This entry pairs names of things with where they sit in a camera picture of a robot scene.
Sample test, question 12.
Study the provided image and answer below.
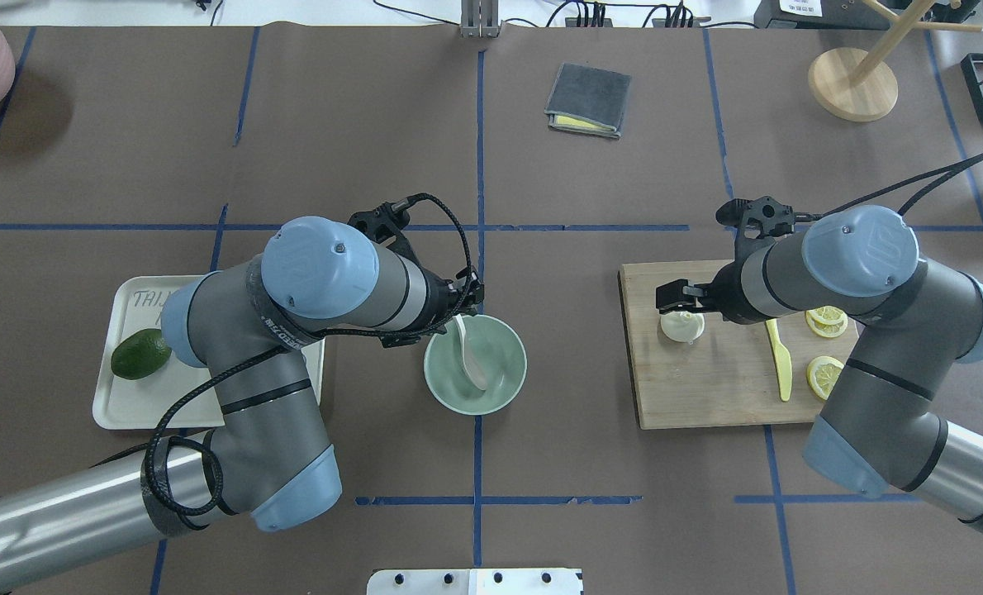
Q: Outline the wooden round stand base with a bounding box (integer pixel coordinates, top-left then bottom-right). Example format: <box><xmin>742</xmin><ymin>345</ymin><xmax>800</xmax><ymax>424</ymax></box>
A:
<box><xmin>808</xmin><ymin>1</ymin><xmax>983</xmax><ymax>123</ymax></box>

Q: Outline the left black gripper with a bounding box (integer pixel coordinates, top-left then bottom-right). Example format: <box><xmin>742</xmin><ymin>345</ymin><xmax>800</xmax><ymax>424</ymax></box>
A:
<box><xmin>425</xmin><ymin>269</ymin><xmax>485</xmax><ymax>334</ymax></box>

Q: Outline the bamboo cutting board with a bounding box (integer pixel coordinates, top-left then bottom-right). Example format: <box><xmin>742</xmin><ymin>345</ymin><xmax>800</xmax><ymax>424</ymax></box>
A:
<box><xmin>620</xmin><ymin>259</ymin><xmax>859</xmax><ymax>430</ymax></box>

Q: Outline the lemon slice partly hidden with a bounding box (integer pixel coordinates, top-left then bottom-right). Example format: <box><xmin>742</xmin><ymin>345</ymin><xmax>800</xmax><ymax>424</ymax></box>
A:
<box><xmin>805</xmin><ymin>319</ymin><xmax>849</xmax><ymax>339</ymax></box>

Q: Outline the yellow sponge under cloth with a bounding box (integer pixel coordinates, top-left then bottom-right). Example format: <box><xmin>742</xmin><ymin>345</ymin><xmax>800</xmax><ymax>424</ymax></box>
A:
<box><xmin>548</xmin><ymin>114</ymin><xmax>620</xmax><ymax>139</ymax></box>

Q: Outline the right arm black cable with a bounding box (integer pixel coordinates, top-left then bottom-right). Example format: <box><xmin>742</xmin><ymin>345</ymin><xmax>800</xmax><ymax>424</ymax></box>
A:
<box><xmin>793</xmin><ymin>144</ymin><xmax>983</xmax><ymax>222</ymax></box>

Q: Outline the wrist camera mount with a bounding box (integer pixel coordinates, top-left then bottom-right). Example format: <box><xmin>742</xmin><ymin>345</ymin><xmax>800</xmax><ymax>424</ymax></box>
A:
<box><xmin>347</xmin><ymin>199</ymin><xmax>420</xmax><ymax>266</ymax></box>
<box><xmin>715</xmin><ymin>196</ymin><xmax>796</xmax><ymax>240</ymax></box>

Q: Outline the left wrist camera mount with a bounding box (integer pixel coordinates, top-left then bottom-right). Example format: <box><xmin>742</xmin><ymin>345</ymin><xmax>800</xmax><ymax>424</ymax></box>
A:
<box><xmin>347</xmin><ymin>199</ymin><xmax>420</xmax><ymax>266</ymax></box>

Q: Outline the light green bowl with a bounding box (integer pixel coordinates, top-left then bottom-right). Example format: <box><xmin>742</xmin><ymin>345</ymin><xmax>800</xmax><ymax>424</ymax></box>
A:
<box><xmin>423</xmin><ymin>315</ymin><xmax>528</xmax><ymax>416</ymax></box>

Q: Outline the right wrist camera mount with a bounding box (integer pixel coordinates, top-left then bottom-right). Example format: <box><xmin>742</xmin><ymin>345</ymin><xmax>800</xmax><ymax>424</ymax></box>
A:
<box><xmin>715</xmin><ymin>196</ymin><xmax>796</xmax><ymax>240</ymax></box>

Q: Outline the metal camera post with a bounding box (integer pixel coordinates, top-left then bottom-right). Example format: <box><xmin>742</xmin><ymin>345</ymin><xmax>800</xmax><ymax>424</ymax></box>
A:
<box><xmin>458</xmin><ymin>0</ymin><xmax>501</xmax><ymax>39</ymax></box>

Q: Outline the lemon slice lower front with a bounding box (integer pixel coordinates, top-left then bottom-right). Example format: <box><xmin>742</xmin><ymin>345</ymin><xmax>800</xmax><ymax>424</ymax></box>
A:
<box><xmin>805</xmin><ymin>355</ymin><xmax>843</xmax><ymax>402</ymax></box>

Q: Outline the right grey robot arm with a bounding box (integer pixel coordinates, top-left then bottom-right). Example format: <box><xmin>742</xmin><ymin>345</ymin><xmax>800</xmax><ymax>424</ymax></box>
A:
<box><xmin>655</xmin><ymin>197</ymin><xmax>983</xmax><ymax>535</ymax></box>

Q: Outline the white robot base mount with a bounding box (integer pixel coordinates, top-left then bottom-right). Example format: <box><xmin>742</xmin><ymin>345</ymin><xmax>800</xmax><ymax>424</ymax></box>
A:
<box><xmin>366</xmin><ymin>566</ymin><xmax>585</xmax><ymax>594</ymax></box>

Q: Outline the lemon slice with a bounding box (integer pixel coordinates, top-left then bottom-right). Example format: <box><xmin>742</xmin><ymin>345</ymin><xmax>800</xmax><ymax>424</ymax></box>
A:
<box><xmin>805</xmin><ymin>355</ymin><xmax>843</xmax><ymax>402</ymax></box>
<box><xmin>805</xmin><ymin>306</ymin><xmax>848</xmax><ymax>326</ymax></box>

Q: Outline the green avocado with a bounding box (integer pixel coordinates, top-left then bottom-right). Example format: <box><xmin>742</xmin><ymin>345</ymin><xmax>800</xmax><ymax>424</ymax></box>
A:
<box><xmin>110</xmin><ymin>327</ymin><xmax>172</xmax><ymax>380</ymax></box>

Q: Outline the white bear tray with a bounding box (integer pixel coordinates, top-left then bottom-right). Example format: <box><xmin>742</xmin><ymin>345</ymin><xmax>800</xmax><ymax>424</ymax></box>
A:
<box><xmin>92</xmin><ymin>275</ymin><xmax>325</xmax><ymax>430</ymax></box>

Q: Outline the yellow plastic knife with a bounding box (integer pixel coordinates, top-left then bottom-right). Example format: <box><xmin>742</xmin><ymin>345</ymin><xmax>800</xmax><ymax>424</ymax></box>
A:
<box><xmin>766</xmin><ymin>319</ymin><xmax>793</xmax><ymax>402</ymax></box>

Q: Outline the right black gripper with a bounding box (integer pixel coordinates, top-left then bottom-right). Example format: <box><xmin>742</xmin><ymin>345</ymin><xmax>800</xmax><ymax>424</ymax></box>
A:
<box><xmin>655</xmin><ymin>264</ymin><xmax>744</xmax><ymax>325</ymax></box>

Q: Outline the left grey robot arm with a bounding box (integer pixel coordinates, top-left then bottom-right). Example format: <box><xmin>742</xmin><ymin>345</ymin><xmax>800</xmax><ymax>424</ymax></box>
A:
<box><xmin>0</xmin><ymin>217</ymin><xmax>477</xmax><ymax>594</ymax></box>

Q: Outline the lemon slice upper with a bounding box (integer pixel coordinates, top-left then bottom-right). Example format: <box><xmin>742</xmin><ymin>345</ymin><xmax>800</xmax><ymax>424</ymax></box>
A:
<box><xmin>805</xmin><ymin>306</ymin><xmax>848</xmax><ymax>326</ymax></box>

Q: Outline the white ceramic spoon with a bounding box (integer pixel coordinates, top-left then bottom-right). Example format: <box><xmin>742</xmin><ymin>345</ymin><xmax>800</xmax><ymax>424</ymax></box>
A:
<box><xmin>454</xmin><ymin>315</ymin><xmax>488</xmax><ymax>392</ymax></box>

